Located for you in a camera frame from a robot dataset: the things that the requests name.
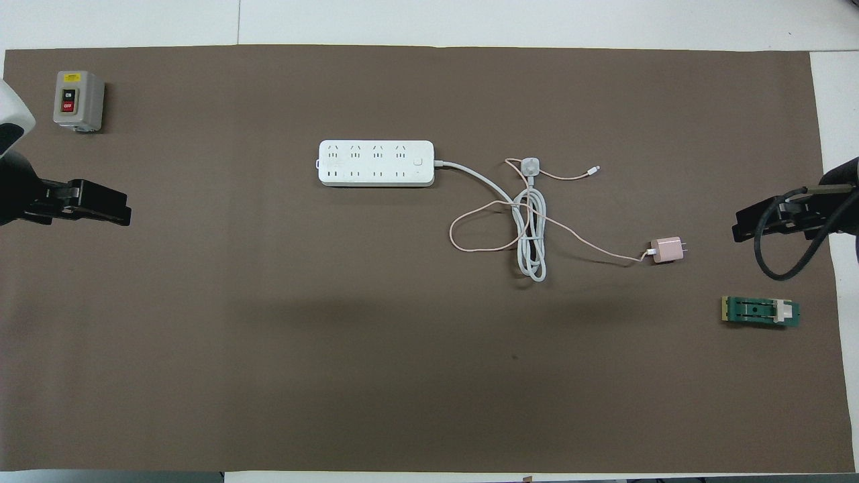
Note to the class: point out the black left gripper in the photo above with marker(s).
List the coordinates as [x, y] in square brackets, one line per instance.
[17, 191]

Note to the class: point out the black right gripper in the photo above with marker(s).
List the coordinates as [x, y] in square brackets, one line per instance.
[842, 201]

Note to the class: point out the pink charger adapter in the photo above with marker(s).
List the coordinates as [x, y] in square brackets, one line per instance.
[666, 250]

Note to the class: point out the white power strip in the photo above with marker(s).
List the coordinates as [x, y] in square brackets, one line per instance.
[376, 163]

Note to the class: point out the green circuit board clip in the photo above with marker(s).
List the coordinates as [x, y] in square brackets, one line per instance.
[755, 312]

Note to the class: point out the brown table mat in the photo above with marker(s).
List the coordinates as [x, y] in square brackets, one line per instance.
[402, 369]

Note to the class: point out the grey on-off switch box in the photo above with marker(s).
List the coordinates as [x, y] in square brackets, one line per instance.
[77, 100]

